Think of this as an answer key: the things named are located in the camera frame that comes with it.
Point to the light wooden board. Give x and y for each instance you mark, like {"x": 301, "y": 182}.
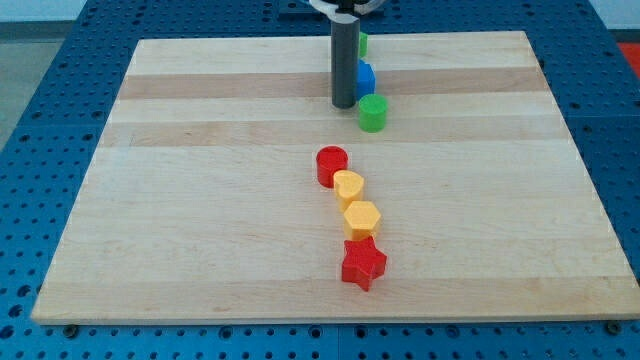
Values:
{"x": 201, "y": 203}

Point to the yellow hexagon block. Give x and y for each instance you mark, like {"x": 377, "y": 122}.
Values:
{"x": 362, "y": 219}

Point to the red cylinder block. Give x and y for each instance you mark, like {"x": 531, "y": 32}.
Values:
{"x": 329, "y": 160}

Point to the green cylinder block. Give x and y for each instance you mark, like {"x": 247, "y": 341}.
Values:
{"x": 372, "y": 113}

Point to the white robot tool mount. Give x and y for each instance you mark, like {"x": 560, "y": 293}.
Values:
{"x": 352, "y": 7}

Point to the blue triangle block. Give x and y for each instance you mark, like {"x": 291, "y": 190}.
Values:
{"x": 366, "y": 80}

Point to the red star block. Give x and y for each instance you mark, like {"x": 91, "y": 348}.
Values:
{"x": 363, "y": 262}

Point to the yellow heart block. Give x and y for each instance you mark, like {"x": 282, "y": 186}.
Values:
{"x": 348, "y": 187}

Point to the green block behind rod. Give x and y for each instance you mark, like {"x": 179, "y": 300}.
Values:
{"x": 363, "y": 44}

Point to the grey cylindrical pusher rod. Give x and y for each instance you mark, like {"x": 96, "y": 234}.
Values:
{"x": 345, "y": 30}

